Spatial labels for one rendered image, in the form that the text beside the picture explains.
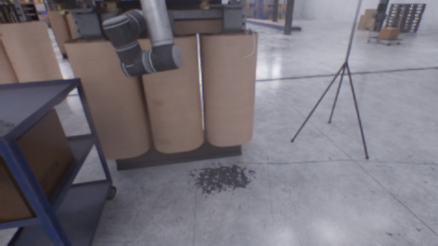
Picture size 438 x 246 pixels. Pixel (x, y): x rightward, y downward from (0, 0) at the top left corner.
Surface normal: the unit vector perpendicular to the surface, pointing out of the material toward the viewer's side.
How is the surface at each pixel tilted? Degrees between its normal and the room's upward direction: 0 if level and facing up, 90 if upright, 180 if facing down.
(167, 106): 90
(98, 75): 90
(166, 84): 90
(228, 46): 90
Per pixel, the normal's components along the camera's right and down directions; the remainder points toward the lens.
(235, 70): 0.17, 0.42
